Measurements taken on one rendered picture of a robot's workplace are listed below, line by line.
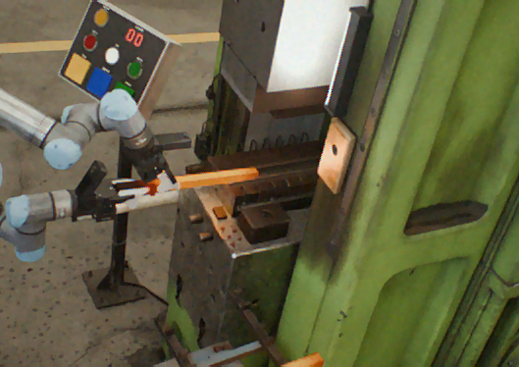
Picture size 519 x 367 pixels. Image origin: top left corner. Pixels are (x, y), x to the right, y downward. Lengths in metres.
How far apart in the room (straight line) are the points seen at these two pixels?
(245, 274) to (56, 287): 1.23
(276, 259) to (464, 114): 0.68
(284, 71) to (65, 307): 1.60
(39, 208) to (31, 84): 2.41
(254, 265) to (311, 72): 0.57
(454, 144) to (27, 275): 1.94
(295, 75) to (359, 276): 0.52
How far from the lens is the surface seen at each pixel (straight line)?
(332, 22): 1.94
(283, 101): 2.07
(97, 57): 2.60
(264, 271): 2.25
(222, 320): 2.33
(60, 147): 1.88
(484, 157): 2.08
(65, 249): 3.43
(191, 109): 4.33
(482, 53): 1.84
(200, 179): 2.20
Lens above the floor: 2.38
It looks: 37 degrees down
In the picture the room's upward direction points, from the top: 12 degrees clockwise
